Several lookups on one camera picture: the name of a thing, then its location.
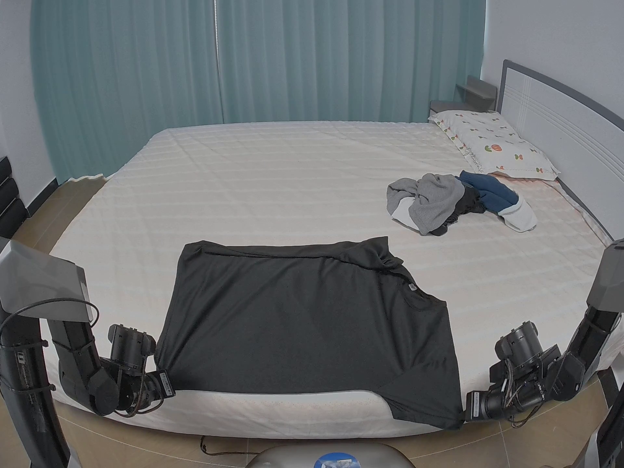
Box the pile of clothes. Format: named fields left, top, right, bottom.
left=386, top=171, right=538, bottom=237

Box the bed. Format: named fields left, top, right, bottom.
left=46, top=59, right=624, bottom=440

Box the grey bedside table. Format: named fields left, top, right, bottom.
left=429, top=75, right=498, bottom=116

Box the black T-shirt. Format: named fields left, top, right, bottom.
left=155, top=236, right=466, bottom=430

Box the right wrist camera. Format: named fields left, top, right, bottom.
left=488, top=359, right=513, bottom=386

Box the white printed pillow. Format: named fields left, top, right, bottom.
left=428, top=110, right=561, bottom=181

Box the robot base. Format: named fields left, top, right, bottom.
left=244, top=441, right=417, bottom=468

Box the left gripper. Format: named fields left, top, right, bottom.
left=144, top=370, right=175, bottom=403

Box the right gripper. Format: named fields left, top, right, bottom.
left=465, top=387, right=539, bottom=423

